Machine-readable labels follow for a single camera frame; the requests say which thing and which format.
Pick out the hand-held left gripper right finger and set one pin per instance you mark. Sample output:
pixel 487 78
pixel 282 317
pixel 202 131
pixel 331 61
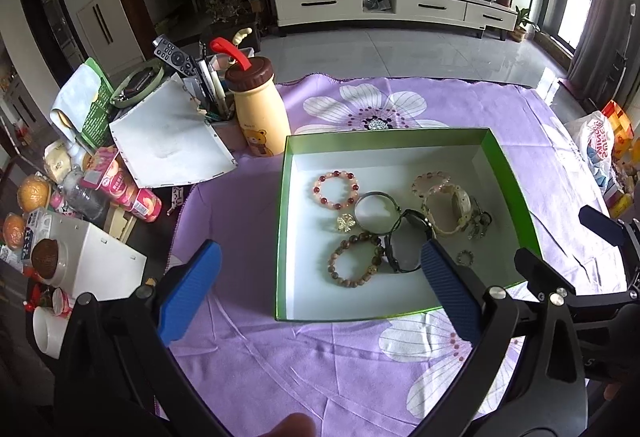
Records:
pixel 450 287

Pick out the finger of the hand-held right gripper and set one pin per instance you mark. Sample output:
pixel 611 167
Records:
pixel 535 267
pixel 600 223

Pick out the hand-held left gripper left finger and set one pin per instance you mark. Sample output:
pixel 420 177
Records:
pixel 190 287

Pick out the black wristwatch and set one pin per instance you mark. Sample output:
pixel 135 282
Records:
pixel 415 216

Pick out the cream wristwatch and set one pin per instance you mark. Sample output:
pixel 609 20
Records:
pixel 460 202

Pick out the green cardboard box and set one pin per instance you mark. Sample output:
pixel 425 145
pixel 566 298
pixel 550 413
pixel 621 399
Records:
pixel 310 287

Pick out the gold flower brooch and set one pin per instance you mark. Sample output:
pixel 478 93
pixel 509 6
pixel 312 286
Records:
pixel 345 222

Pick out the person's right hand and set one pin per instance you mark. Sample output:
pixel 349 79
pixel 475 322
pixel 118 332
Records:
pixel 612 389

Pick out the person's left hand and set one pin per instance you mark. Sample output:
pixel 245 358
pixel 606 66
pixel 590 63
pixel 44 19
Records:
pixel 290 427

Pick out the white red plastic bag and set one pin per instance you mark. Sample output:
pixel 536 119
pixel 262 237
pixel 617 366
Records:
pixel 592 142

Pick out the purple floral tablecloth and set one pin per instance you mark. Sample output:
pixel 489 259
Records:
pixel 240 217

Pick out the white box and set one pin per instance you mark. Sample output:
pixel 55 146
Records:
pixel 95 252

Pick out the orange cardboard box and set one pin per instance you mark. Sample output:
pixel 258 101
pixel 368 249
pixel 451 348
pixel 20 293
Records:
pixel 620 122

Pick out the pink snack packets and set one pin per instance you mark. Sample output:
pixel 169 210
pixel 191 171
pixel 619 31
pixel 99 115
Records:
pixel 125 187

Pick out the silver bangle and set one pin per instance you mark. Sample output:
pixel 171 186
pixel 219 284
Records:
pixel 372 193

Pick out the white board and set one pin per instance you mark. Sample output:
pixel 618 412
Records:
pixel 165 142

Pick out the brown cake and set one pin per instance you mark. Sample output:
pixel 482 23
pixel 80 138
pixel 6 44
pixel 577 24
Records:
pixel 45 257

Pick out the white cup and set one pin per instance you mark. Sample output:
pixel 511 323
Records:
pixel 47 332

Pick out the grey curtain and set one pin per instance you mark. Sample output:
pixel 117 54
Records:
pixel 600 52

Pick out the yellow bottle brown cap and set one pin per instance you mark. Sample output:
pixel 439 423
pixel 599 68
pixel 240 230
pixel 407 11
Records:
pixel 255 117

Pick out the orange round pastry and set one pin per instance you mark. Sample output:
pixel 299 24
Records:
pixel 13 229
pixel 34 193

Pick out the pen holder with pens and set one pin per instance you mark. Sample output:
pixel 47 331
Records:
pixel 217 102

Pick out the green packet with white towel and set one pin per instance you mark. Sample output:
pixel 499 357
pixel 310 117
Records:
pixel 100 107

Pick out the small potted plant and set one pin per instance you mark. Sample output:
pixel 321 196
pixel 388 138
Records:
pixel 522 24

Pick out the black remote control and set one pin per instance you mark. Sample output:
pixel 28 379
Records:
pixel 172 54

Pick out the white TV cabinet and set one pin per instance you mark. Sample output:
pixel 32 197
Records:
pixel 320 4

